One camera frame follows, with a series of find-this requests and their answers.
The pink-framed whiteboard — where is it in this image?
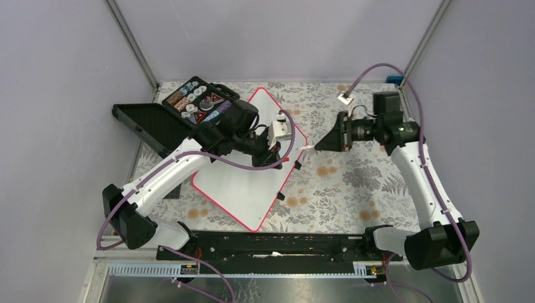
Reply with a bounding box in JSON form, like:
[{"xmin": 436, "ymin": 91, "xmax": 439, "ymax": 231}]
[{"xmin": 191, "ymin": 87, "xmax": 309, "ymax": 233}]

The purple cable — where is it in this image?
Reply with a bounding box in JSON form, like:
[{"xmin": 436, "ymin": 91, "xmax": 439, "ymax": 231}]
[
  {"xmin": 344, "ymin": 62, "xmax": 473, "ymax": 283},
  {"xmin": 96, "ymin": 109, "xmax": 297, "ymax": 252}
]

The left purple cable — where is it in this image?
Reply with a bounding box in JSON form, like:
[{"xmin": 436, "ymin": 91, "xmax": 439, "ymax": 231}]
[{"xmin": 96, "ymin": 109, "xmax": 297, "ymax": 252}]

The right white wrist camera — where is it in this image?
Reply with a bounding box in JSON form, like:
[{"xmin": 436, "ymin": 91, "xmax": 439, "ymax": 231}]
[{"xmin": 337, "ymin": 93, "xmax": 355, "ymax": 105}]

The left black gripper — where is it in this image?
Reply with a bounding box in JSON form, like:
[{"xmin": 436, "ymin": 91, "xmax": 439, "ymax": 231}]
[{"xmin": 235, "ymin": 128, "xmax": 283, "ymax": 170}]

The blue corner bracket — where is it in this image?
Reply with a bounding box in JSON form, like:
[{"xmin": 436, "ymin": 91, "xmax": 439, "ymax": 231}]
[{"xmin": 385, "ymin": 76, "xmax": 404, "ymax": 86}]

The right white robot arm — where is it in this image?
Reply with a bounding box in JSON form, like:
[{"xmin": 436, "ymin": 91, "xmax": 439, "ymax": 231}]
[{"xmin": 314, "ymin": 92, "xmax": 479, "ymax": 270}]

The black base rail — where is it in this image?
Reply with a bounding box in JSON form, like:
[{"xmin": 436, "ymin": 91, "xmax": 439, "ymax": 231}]
[{"xmin": 179, "ymin": 230, "xmax": 391, "ymax": 276}]

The black building block plate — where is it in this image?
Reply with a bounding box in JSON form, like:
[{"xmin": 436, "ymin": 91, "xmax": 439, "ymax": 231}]
[{"xmin": 163, "ymin": 185, "xmax": 181, "ymax": 199}]

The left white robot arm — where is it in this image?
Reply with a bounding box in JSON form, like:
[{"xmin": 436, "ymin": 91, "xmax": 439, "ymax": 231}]
[{"xmin": 97, "ymin": 100, "xmax": 295, "ymax": 259}]

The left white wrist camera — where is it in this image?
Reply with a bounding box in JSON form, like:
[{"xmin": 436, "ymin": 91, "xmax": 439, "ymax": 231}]
[{"xmin": 267, "ymin": 113, "xmax": 293, "ymax": 150}]

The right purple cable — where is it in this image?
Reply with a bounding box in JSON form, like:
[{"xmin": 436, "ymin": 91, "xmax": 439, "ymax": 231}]
[{"xmin": 344, "ymin": 62, "xmax": 473, "ymax": 283}]

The black poker chip case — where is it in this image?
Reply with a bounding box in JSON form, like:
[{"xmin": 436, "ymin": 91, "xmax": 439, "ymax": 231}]
[{"xmin": 112, "ymin": 76, "xmax": 240, "ymax": 158}]

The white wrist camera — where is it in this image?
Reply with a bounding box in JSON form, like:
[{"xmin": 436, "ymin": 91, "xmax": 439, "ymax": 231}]
[
  {"xmin": 267, "ymin": 113, "xmax": 293, "ymax": 150},
  {"xmin": 337, "ymin": 93, "xmax": 355, "ymax": 105}
]

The white cable duct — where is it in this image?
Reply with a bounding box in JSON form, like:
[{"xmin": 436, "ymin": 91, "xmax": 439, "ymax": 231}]
[{"xmin": 109, "ymin": 263, "xmax": 199, "ymax": 278}]

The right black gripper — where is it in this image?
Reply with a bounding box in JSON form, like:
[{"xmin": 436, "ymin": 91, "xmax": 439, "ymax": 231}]
[{"xmin": 315, "ymin": 111, "xmax": 382, "ymax": 152}]

